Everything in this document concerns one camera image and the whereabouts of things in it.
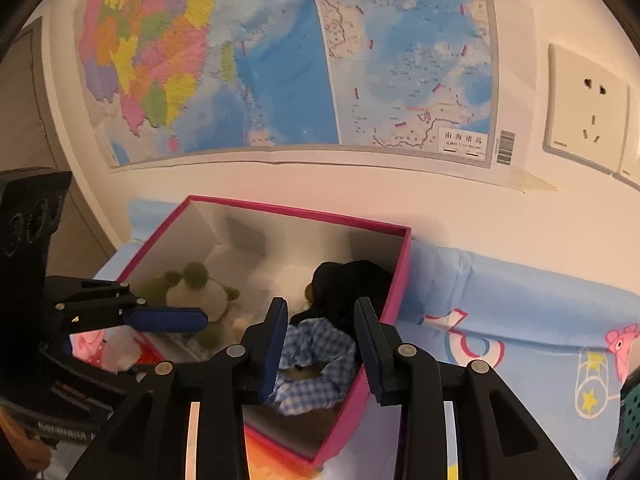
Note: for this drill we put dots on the black soft toy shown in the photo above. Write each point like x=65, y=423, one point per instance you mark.
x=335, y=288

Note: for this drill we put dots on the blue cartoon pig tablecloth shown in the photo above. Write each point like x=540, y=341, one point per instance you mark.
x=547, y=335

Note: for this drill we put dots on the green frog plush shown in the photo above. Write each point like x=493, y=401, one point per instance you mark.
x=192, y=287

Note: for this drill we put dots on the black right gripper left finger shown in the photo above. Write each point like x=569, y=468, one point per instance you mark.
x=147, y=436

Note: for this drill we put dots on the white wall socket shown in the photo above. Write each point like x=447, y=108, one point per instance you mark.
x=587, y=111

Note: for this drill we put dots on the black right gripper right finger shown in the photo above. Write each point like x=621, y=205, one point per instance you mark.
x=496, y=437

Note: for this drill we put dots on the colourful wall map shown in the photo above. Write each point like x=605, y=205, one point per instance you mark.
x=170, y=78

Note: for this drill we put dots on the teal perforated plastic chair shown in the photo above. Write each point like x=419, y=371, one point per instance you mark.
x=626, y=452

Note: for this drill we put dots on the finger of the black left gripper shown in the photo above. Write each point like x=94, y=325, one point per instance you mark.
x=167, y=320
x=64, y=289

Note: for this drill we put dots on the blue gingham scrunchie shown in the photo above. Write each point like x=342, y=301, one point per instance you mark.
x=316, y=369

